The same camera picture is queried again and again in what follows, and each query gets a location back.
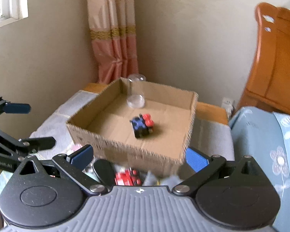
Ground grey cat figurine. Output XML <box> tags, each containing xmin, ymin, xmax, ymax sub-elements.
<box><xmin>142</xmin><ymin>171</ymin><xmax>183</xmax><ymax>190</ymax></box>

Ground clear plastic cylinder jar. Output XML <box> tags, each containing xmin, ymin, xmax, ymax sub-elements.
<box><xmin>127</xmin><ymin>74</ymin><xmax>146</xmax><ymax>108</ymax></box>

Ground black oval case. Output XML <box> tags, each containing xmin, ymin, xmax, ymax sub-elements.
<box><xmin>93</xmin><ymin>159</ymin><xmax>116</xmax><ymax>188</ymax></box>

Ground red toy fire truck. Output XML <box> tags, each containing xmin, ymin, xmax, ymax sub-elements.
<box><xmin>115</xmin><ymin>169</ymin><xmax>142</xmax><ymax>186</ymax></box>

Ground blue floral bed sheet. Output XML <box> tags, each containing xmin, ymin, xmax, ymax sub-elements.
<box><xmin>229</xmin><ymin>106</ymin><xmax>290</xmax><ymax>231</ymax></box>

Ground open cardboard box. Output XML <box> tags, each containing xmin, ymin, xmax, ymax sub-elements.
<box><xmin>66</xmin><ymin>78</ymin><xmax>199</xmax><ymax>177</ymax></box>

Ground wooden bed headboard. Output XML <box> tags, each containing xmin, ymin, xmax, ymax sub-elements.
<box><xmin>236</xmin><ymin>3</ymin><xmax>290</xmax><ymax>115</ymax></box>

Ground pink beige curtain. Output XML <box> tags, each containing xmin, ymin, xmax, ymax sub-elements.
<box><xmin>87</xmin><ymin>0</ymin><xmax>139</xmax><ymax>84</ymax></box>

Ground white wall socket plug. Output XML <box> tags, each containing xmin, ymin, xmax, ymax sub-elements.
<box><xmin>221</xmin><ymin>97</ymin><xmax>235</xmax><ymax>119</ymax></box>

